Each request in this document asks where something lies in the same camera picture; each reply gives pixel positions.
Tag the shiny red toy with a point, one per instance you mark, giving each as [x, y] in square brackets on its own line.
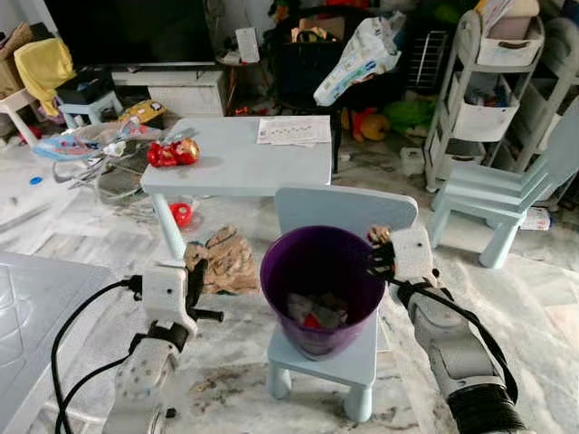
[172, 154]

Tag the green plush toy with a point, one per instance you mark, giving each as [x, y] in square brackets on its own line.
[412, 113]

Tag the white blue diaper pack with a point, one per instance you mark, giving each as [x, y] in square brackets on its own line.
[362, 59]

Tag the brown paper bag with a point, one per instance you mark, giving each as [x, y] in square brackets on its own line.
[231, 262]

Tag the small light blue stool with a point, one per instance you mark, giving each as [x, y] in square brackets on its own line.
[89, 108]

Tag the crumpled white paper trash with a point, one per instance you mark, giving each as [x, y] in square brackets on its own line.
[330, 309]

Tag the small red trash scrap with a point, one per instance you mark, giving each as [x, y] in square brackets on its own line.
[312, 321]

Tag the light blue plastic chair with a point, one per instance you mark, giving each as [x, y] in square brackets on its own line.
[339, 206]
[488, 190]

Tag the white tiered storage rack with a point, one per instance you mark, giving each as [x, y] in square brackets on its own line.
[484, 122]

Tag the white television cabinet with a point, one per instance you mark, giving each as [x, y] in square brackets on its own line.
[181, 90]

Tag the grey plastic table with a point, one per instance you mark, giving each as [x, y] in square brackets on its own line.
[41, 325]

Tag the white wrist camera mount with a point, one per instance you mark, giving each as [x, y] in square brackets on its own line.
[166, 294]
[412, 255]

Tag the black television screen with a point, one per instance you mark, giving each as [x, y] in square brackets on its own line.
[127, 32]

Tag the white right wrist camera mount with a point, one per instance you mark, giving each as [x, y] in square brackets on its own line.
[412, 255]

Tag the light blue kids table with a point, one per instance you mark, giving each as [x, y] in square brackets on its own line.
[235, 163]

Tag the yellow cloth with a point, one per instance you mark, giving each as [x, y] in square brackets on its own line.
[43, 65]

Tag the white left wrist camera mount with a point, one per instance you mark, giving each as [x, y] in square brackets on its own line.
[166, 294]

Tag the yellow red toy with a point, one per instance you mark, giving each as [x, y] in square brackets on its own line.
[373, 127]

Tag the black fabric basket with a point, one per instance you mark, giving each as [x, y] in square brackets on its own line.
[303, 77]

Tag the white printed paper sheet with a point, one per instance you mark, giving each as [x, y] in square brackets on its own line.
[294, 132]

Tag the small blue round lid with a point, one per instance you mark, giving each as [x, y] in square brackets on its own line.
[36, 180]

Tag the blue pink plastic toy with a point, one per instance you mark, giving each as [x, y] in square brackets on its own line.
[81, 143]

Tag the yellow snack packet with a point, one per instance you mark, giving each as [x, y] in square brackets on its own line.
[143, 112]

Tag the purple plastic rubbish bin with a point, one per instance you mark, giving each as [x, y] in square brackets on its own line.
[312, 262]

